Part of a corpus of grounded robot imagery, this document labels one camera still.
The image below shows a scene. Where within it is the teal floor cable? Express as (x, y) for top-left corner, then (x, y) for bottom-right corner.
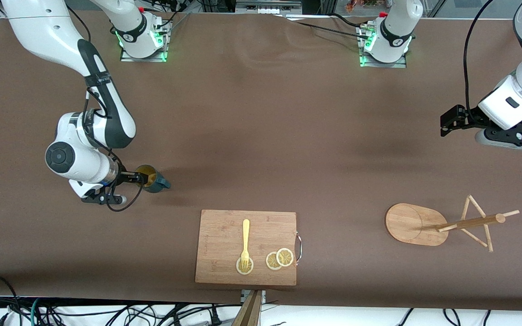
(30, 297), (44, 326)

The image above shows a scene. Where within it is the wooden beam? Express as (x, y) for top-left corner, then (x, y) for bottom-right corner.
(232, 290), (261, 326)

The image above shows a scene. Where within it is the teal mug with yellow inside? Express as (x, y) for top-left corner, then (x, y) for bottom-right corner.
(133, 164), (171, 194)

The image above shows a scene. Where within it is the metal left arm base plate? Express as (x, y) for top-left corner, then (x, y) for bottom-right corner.
(358, 25), (408, 68)

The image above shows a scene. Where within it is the bamboo cutting board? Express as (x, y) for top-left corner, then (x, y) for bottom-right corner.
(195, 209), (298, 286)

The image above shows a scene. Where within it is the black cable on table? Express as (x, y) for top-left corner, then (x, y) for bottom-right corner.
(284, 14), (376, 40)

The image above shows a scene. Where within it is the metal beam bracket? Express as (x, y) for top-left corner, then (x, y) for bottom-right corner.
(241, 290), (266, 305)

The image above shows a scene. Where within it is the wooden cup rack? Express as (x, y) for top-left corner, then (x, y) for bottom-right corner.
(385, 195), (520, 253)

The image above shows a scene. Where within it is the yellow plastic fork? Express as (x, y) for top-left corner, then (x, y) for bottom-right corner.
(240, 219), (251, 268)

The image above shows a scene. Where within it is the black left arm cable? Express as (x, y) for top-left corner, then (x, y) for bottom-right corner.
(464, 0), (497, 123)

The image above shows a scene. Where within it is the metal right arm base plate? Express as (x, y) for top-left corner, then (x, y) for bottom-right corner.
(120, 20), (169, 63)

